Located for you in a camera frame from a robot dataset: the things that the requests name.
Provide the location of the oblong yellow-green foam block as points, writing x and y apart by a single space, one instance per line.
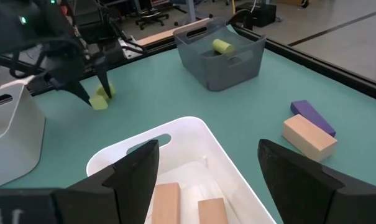
98 103

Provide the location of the purple foam block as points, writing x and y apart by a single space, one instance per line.
312 116

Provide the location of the orange foam block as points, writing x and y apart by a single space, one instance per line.
309 138
166 203

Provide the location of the black swivel chair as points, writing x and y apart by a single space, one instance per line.
152 15

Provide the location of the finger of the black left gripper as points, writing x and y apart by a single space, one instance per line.
102 74
74 90

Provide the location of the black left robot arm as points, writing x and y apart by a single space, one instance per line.
7 28

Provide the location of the white plastic bin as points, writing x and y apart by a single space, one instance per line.
187 137

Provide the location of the dark grey plastic bin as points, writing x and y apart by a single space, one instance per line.
218 71

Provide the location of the green table mat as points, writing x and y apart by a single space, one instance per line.
163 87

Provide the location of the yellow-green foam cylinder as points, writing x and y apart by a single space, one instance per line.
222 46

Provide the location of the pale grey plastic bin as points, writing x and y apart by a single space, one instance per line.
13 133

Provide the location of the wooden table side board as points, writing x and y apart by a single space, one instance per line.
163 35

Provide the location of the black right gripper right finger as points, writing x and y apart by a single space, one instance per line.
315 199

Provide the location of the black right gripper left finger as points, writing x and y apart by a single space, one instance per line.
97 202

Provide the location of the black floor box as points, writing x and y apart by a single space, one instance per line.
262 14

